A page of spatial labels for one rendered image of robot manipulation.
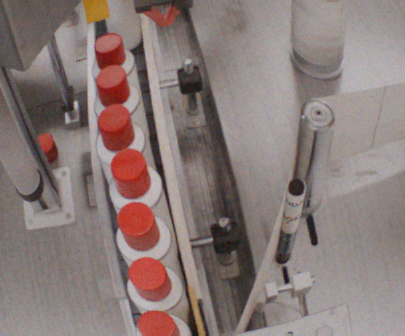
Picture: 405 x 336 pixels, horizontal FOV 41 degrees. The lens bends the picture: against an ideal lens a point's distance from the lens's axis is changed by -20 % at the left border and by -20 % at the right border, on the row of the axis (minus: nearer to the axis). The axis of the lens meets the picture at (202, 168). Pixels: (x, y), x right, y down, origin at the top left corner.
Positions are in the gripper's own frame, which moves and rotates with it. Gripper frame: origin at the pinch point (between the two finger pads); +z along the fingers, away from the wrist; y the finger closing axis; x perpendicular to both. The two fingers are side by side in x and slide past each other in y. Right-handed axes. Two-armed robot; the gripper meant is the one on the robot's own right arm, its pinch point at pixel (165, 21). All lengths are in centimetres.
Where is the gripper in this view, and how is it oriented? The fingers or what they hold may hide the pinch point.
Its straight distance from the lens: 76.0
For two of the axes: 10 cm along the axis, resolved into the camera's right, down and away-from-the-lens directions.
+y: -1.8, -8.5, 4.9
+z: 0.7, 4.8, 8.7
